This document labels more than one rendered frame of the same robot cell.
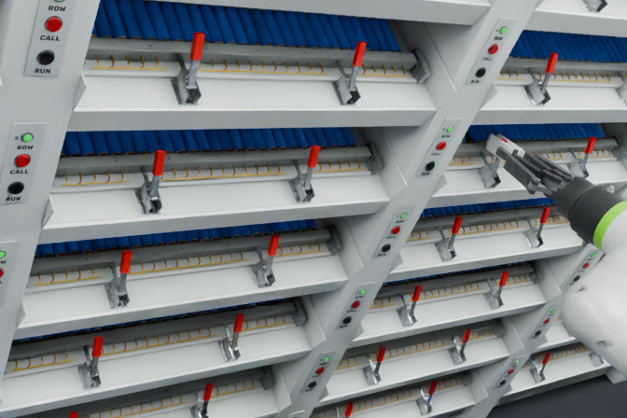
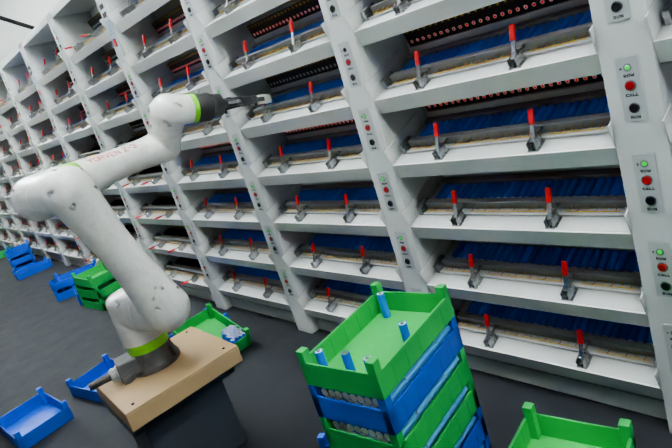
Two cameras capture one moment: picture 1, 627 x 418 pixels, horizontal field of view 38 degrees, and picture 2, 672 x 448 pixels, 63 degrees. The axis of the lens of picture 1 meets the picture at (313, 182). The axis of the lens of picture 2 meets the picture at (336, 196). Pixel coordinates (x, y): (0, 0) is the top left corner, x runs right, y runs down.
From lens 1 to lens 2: 2.97 m
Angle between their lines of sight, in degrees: 88
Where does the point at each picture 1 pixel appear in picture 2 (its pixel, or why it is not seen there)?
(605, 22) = (234, 15)
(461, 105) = (215, 79)
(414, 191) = (231, 126)
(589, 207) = not seen: hidden behind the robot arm
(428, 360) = (351, 267)
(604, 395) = not seen: hidden behind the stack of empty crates
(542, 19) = (212, 28)
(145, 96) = not seen: hidden behind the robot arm
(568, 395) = (577, 405)
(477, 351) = (383, 272)
